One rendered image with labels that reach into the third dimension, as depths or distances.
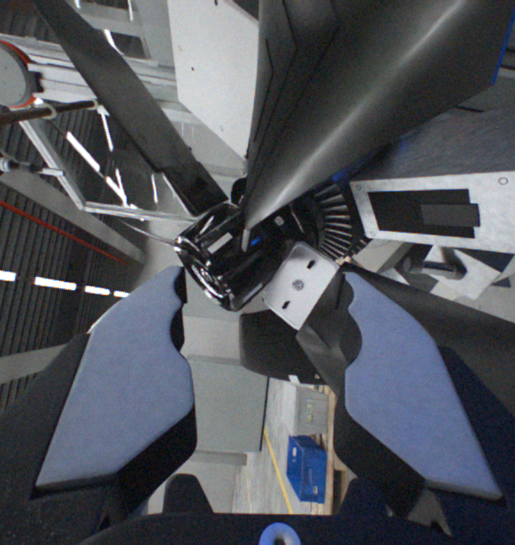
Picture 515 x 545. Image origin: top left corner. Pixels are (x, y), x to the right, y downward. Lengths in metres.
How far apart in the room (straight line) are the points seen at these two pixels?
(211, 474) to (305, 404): 10.81
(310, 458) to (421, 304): 2.92
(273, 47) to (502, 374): 0.29
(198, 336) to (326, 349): 12.12
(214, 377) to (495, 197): 7.24
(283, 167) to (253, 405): 7.46
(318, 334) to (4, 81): 1.08
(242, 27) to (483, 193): 0.42
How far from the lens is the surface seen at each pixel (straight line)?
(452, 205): 0.31
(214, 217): 0.37
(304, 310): 0.37
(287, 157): 0.17
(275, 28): 0.19
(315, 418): 3.16
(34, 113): 0.67
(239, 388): 7.47
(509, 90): 1.27
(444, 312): 0.32
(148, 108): 0.48
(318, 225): 0.40
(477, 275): 0.42
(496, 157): 0.31
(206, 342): 12.45
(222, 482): 13.84
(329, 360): 0.36
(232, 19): 0.60
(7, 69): 1.20
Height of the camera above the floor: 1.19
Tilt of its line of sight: 5 degrees down
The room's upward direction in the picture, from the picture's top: 82 degrees counter-clockwise
